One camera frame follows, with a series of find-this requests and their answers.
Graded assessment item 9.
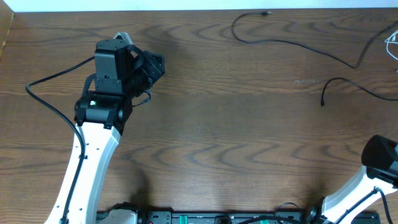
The black USB cable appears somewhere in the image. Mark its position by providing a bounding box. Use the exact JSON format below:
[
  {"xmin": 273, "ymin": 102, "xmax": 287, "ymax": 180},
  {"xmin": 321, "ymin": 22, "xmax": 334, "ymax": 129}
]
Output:
[{"xmin": 230, "ymin": 11, "xmax": 398, "ymax": 70}]

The white cable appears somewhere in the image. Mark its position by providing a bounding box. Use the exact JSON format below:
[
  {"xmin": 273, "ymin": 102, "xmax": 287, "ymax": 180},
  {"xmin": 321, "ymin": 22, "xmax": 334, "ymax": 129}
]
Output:
[{"xmin": 384, "ymin": 29, "xmax": 398, "ymax": 74}]

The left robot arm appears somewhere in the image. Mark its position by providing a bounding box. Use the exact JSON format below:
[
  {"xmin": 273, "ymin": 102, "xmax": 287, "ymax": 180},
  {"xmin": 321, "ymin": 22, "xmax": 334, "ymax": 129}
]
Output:
[{"xmin": 46, "ymin": 32, "xmax": 165, "ymax": 223}]

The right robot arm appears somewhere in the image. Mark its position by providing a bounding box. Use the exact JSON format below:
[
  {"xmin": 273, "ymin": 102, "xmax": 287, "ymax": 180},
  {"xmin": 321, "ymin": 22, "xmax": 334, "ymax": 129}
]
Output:
[{"xmin": 306, "ymin": 135, "xmax": 397, "ymax": 224}]

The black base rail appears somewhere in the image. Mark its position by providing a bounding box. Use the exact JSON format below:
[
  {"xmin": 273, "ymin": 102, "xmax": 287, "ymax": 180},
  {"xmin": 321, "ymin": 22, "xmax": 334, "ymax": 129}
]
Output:
[{"xmin": 95, "ymin": 202, "xmax": 382, "ymax": 224}]

